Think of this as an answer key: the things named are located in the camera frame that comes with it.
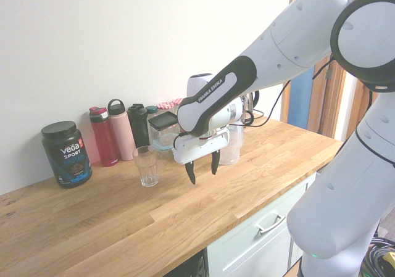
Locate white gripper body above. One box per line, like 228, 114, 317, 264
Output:
172, 127, 231, 166

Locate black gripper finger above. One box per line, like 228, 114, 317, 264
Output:
184, 161, 198, 186
210, 149, 222, 176

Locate clear plastic pitcher blue lid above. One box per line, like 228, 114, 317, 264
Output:
218, 123, 245, 166

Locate pink water bottle black cap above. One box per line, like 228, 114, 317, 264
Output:
107, 99, 135, 162

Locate red water bottle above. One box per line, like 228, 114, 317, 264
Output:
88, 105, 120, 167

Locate glass container teal clip lid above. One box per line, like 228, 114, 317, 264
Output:
149, 138, 175, 160

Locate clear ribbed drinking glass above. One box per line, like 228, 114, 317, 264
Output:
132, 146, 160, 188

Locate square clear container black lid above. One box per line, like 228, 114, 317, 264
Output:
148, 110, 181, 147

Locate clear bottle green lid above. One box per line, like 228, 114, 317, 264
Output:
144, 105, 160, 147

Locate black shaker bottle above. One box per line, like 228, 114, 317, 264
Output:
127, 103, 150, 149

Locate steel electric kettle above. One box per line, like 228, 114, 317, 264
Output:
242, 90, 260, 113

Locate black dishwasher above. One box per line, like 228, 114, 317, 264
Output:
165, 249, 208, 277

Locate pale cabinet drawer front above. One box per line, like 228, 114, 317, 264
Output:
206, 172, 318, 277

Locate blue door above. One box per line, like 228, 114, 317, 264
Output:
282, 78, 315, 133

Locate black Vega protein tub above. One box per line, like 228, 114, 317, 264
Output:
41, 121, 93, 189

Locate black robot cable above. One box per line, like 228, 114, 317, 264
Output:
230, 0, 365, 128

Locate silver drawer bar handle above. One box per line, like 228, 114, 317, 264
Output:
255, 213, 286, 235

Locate wooden door frame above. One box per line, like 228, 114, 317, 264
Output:
280, 0, 376, 144

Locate coiled black floor cables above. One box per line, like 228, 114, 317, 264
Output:
364, 236, 395, 277

